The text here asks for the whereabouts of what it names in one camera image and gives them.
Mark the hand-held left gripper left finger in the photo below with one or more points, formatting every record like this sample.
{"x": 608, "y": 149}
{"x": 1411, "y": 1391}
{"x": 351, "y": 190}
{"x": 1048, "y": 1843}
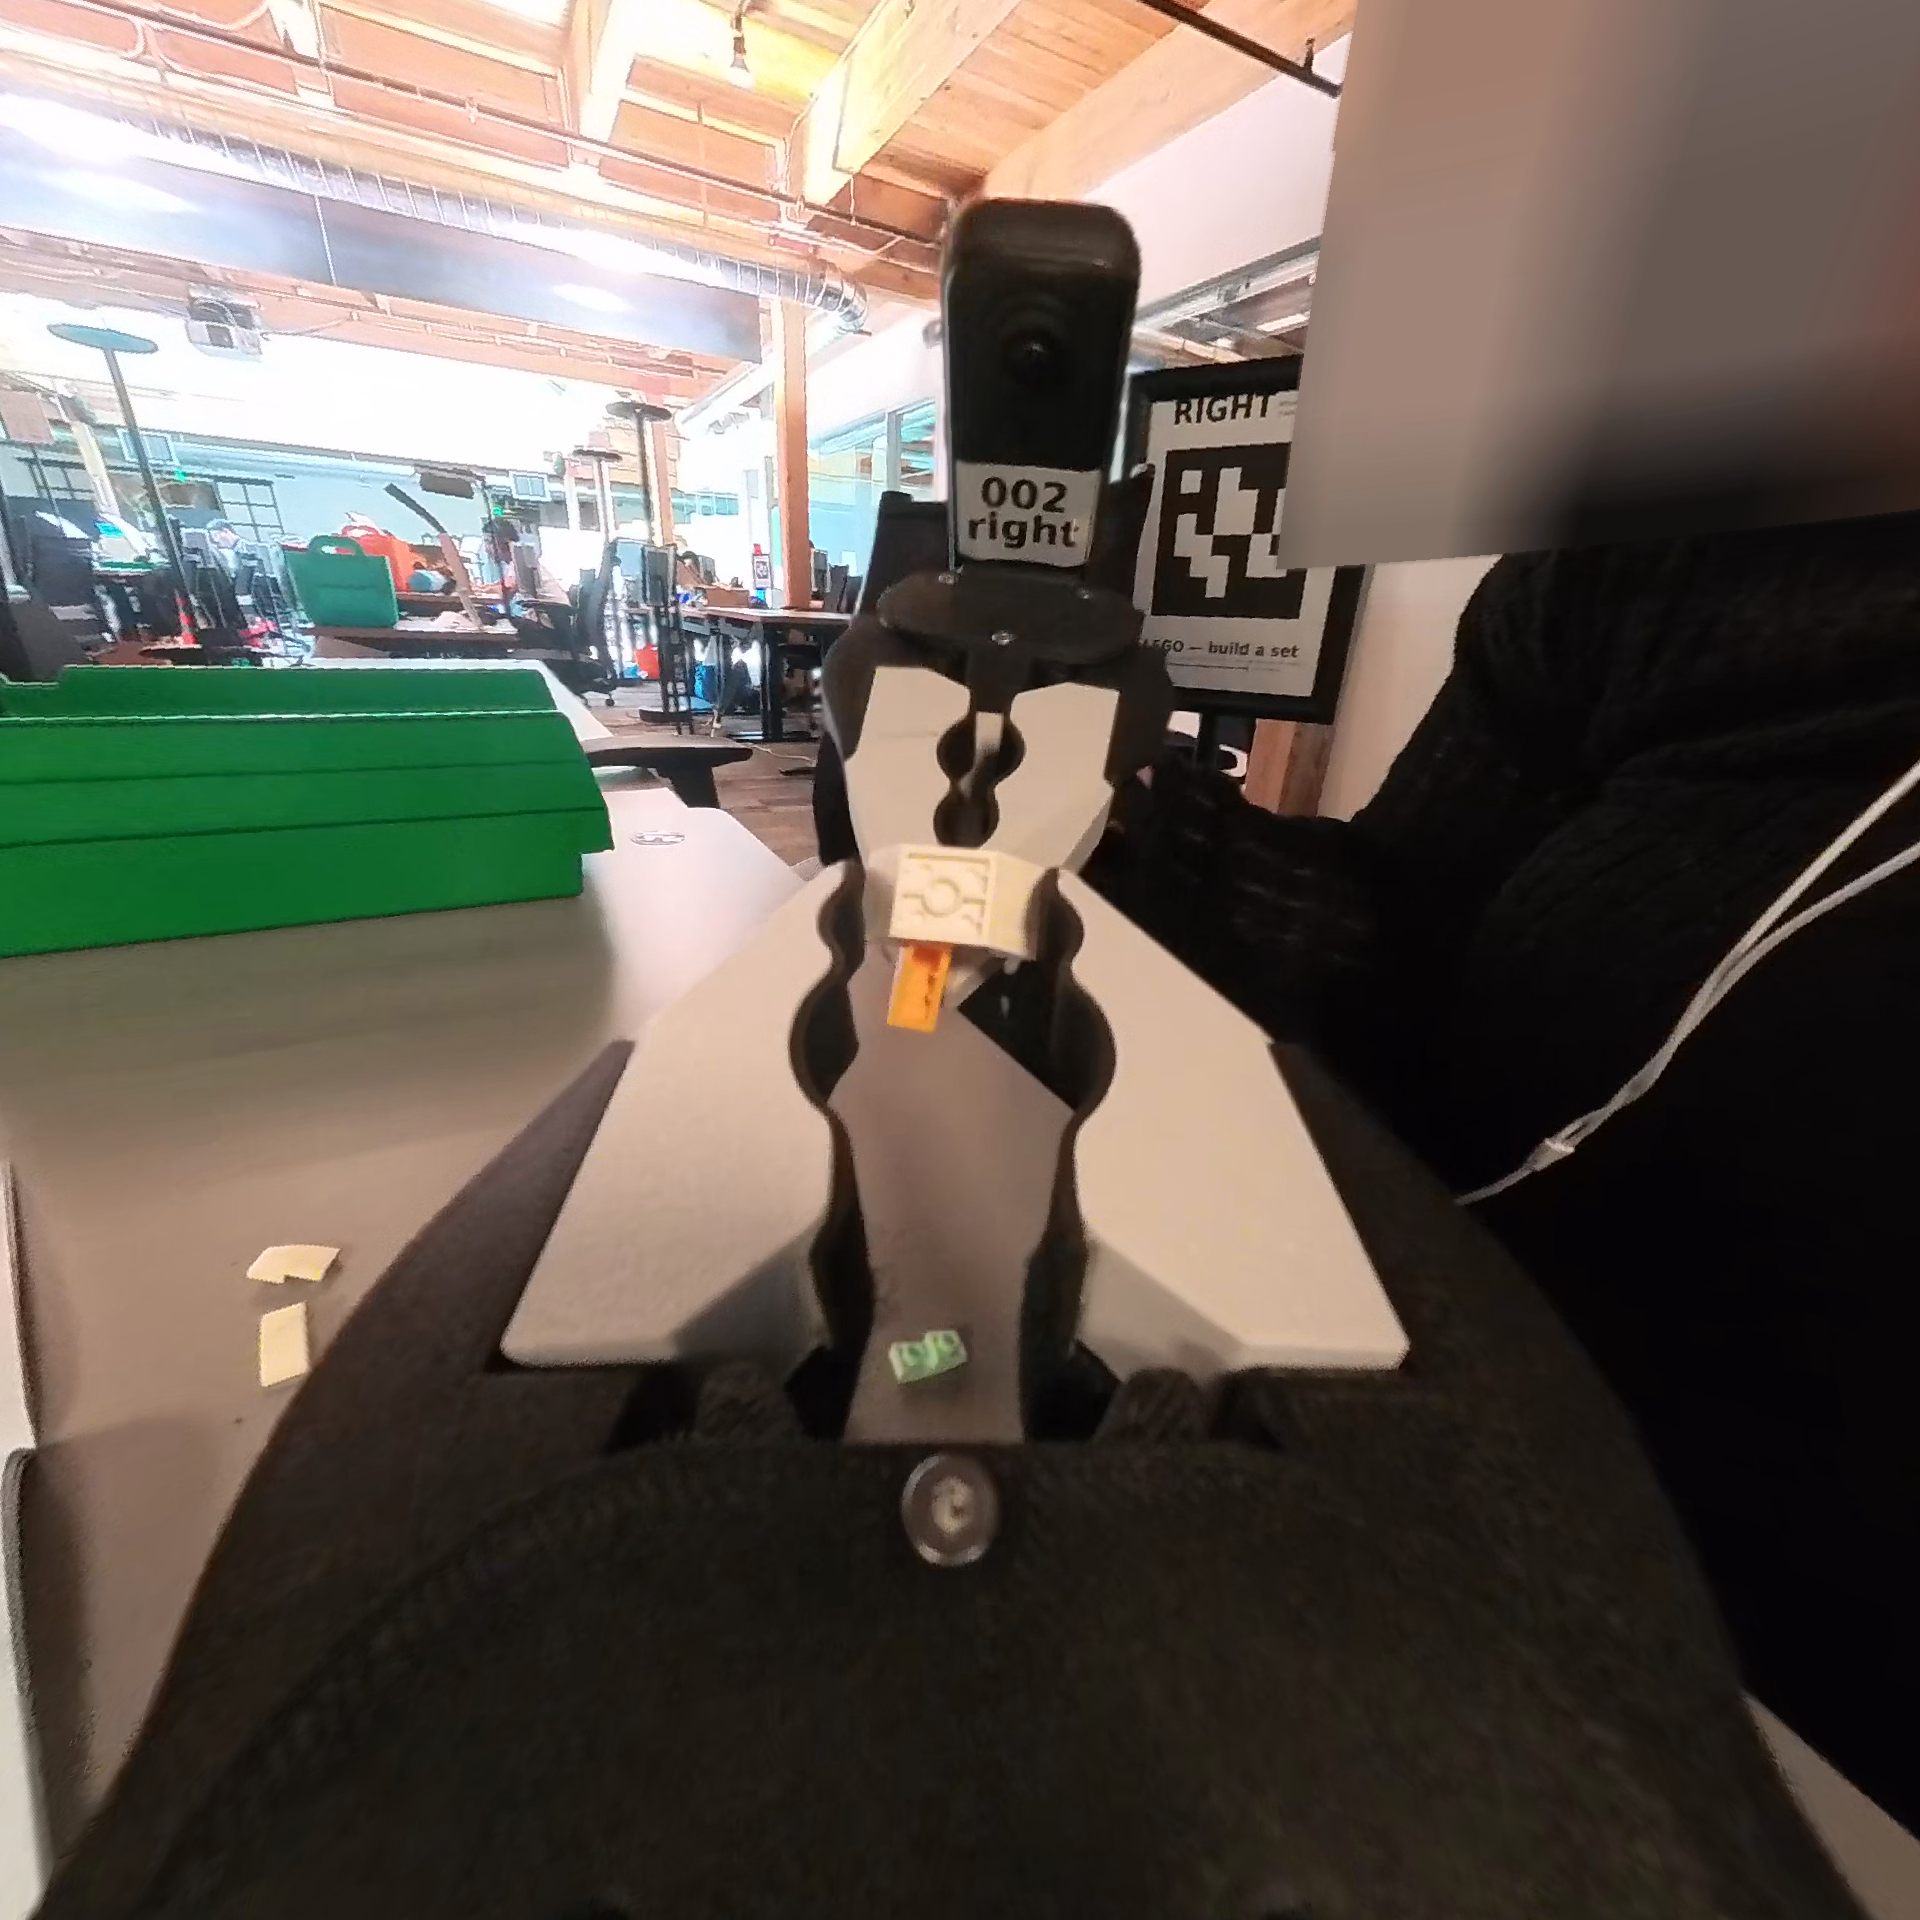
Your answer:
{"x": 675, "y": 1201}

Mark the cream lego piece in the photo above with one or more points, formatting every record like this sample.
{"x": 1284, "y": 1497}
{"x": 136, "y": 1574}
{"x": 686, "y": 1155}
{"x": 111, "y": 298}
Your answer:
{"x": 296, "y": 1263}
{"x": 284, "y": 1347}

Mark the wooden post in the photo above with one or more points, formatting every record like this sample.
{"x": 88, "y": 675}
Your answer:
{"x": 792, "y": 525}

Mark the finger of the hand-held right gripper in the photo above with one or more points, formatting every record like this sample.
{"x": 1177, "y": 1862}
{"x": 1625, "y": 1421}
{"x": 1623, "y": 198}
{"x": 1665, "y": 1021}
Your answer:
{"x": 896, "y": 774}
{"x": 1067, "y": 774}

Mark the stacked green plastic bins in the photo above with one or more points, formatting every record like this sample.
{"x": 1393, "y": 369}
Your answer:
{"x": 284, "y": 810}

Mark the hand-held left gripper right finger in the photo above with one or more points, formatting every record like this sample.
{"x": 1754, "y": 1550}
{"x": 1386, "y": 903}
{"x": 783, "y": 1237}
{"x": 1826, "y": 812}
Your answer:
{"x": 1230, "y": 1201}

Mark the orange lego piece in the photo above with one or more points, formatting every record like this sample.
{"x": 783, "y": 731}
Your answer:
{"x": 916, "y": 990}

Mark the person's right forearm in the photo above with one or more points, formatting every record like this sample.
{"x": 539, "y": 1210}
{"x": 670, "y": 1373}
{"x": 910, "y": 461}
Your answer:
{"x": 1320, "y": 901}

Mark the white lego plate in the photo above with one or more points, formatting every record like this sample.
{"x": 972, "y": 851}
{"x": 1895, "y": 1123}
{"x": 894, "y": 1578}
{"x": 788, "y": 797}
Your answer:
{"x": 960, "y": 901}

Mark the mint green lego piece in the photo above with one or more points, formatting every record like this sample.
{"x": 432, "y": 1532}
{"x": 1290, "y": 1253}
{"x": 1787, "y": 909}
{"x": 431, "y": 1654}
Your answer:
{"x": 927, "y": 1359}

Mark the black framed tag sign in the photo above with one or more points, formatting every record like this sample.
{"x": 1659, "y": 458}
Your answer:
{"x": 1214, "y": 525}

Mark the black floor lamp pole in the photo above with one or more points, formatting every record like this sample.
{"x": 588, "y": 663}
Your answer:
{"x": 136, "y": 452}

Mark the black office chair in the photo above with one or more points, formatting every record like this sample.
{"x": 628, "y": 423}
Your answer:
{"x": 562, "y": 617}

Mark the green crate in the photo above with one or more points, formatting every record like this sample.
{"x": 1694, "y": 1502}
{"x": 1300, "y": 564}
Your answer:
{"x": 340, "y": 587}

